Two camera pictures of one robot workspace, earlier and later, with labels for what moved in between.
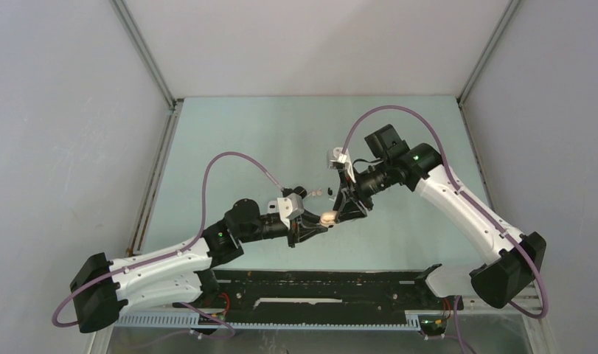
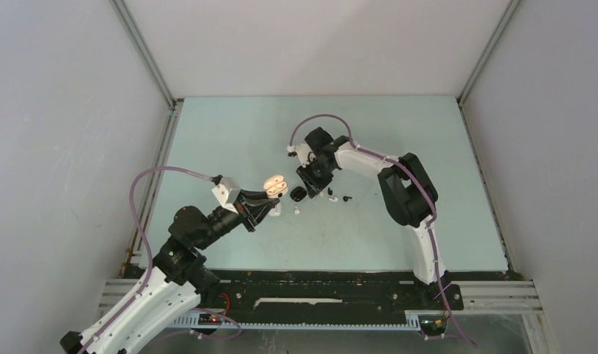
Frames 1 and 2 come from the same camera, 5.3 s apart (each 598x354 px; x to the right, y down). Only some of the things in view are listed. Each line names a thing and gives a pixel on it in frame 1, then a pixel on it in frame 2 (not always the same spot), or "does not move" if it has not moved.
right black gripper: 346,206 to 314,186
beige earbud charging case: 327,218 to 276,186
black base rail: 319,292 does not move
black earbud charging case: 301,191 does not move
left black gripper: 302,228 to 255,206
